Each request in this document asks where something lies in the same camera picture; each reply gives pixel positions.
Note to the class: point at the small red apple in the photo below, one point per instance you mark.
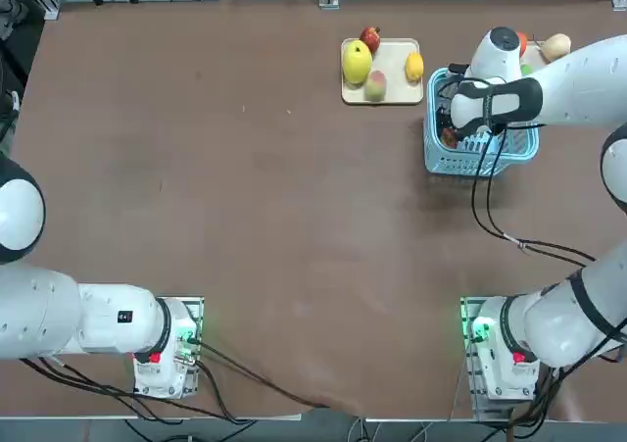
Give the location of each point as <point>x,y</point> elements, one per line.
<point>448,139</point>

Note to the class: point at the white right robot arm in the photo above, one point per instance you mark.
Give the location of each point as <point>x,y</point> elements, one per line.
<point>578,84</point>

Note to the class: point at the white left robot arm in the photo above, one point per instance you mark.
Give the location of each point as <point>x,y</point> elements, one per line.
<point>98,319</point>

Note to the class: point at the yellow lemon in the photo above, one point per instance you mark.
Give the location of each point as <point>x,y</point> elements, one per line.
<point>414,65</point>

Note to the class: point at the beige tray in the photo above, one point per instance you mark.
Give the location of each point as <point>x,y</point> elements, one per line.
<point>392,64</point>
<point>534,55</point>

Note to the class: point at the light blue plastic basket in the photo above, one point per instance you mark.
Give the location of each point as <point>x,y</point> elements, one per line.
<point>521,155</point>

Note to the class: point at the orange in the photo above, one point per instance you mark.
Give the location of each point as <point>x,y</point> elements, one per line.
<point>523,42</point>

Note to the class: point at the pink green peach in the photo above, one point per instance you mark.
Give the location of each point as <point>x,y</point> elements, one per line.
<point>375,86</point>

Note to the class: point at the large yellow-green fruit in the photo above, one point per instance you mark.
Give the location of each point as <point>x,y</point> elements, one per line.
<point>356,62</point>

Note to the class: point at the red pomegranate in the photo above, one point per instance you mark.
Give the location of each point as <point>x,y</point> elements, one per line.
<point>371,37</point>

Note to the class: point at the pale beige pear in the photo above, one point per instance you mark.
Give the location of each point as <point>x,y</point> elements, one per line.
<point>556,46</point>

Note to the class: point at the metal base plate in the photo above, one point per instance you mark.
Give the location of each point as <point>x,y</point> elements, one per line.
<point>472,393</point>
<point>197,307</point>

